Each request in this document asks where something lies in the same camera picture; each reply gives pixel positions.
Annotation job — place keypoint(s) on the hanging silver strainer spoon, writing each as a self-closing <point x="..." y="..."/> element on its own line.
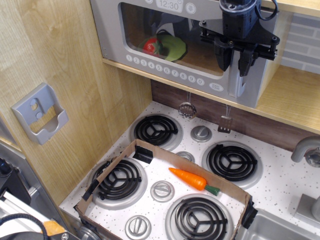
<point x="186" y="109"/>

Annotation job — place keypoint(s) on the grey faucet handle base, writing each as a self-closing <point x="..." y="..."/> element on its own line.
<point x="308" y="210"/>

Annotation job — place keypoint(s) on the back right black burner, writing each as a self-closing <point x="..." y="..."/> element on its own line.
<point x="234" y="163"/>

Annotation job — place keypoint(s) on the silver toy microwave door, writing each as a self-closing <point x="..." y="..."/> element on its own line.
<point x="123" y="24"/>

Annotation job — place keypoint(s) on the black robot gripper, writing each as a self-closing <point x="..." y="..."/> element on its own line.
<point x="240" y="29"/>

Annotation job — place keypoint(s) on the silver back stove knob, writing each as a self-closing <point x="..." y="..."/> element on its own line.
<point x="201" y="134"/>

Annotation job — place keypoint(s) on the red toy strawberry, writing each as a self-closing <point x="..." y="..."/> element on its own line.
<point x="153" y="46"/>

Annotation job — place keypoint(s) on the small silver middle knob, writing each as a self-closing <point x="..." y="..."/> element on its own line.
<point x="186" y="155"/>

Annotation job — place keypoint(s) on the silver centre stove knob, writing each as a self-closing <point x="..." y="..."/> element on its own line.
<point x="162" y="191"/>

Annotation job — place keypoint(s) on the grey toy faucet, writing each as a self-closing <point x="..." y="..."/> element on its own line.
<point x="309" y="148"/>

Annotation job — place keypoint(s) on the green toy plate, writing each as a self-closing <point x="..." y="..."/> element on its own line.
<point x="173" y="47"/>

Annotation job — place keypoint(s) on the grey wall phone holder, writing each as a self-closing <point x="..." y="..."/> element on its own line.
<point x="33" y="107"/>

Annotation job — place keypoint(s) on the front right black burner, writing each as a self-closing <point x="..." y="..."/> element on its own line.
<point x="198" y="218"/>

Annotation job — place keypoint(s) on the wooden shelf unit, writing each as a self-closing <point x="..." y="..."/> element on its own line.
<point x="288" y="96"/>

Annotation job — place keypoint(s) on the front left black burner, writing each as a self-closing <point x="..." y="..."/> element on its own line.
<point x="123" y="181"/>

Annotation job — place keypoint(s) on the orange tape piece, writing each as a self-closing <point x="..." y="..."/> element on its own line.
<point x="53" y="228"/>

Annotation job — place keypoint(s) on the hanging silver toy spatula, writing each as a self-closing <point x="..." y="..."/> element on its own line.
<point x="225" y="122"/>

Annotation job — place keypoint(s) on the orange toy carrot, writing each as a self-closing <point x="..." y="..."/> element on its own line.
<point x="195" y="181"/>

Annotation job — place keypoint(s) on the silver front stove knob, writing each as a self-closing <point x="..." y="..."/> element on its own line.
<point x="138" y="227"/>

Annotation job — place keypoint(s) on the silver oven front knob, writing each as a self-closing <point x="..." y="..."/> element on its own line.
<point x="87" y="234"/>

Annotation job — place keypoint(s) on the black burner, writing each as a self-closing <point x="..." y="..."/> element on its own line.
<point x="234" y="163"/>
<point x="198" y="218"/>
<point x="155" y="129"/>
<point x="123" y="181"/>

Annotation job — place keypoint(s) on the brown cardboard frame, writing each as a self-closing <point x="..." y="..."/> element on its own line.
<point x="147" y="192"/>

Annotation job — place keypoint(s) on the back left black burner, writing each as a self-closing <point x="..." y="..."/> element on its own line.
<point x="155" y="129"/>

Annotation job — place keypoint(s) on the silver stove knob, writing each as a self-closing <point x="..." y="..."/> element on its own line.
<point x="162" y="191"/>
<point x="138" y="227"/>
<point x="201" y="134"/>

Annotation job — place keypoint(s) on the silver toy sink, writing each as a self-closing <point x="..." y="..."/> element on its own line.
<point x="267" y="226"/>

